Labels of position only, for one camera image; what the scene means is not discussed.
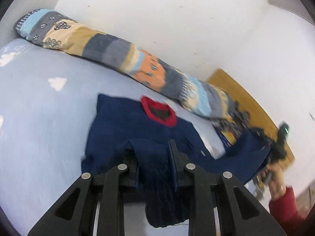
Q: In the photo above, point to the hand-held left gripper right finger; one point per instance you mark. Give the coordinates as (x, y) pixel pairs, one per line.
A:
(175, 162)

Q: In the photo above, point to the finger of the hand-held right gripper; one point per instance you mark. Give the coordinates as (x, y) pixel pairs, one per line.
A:
(262, 135)

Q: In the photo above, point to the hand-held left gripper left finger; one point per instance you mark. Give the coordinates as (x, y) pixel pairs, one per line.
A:
(110, 201)

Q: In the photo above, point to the navy blue sweater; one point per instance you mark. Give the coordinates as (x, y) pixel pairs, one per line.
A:
(123, 125)

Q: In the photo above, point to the person's right forearm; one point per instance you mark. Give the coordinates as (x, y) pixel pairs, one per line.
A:
(285, 207)

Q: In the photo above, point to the person's right hand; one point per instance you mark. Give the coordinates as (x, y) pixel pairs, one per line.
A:
(275, 179)

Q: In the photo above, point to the yellow and blue patterned cloth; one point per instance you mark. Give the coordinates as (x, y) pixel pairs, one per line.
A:
(232, 130)

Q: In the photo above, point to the light blue cloud print blanket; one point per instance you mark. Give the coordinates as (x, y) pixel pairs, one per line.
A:
(44, 118)

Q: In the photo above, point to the patchwork leaf print quilt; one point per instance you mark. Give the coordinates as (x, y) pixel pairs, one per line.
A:
(110, 46)

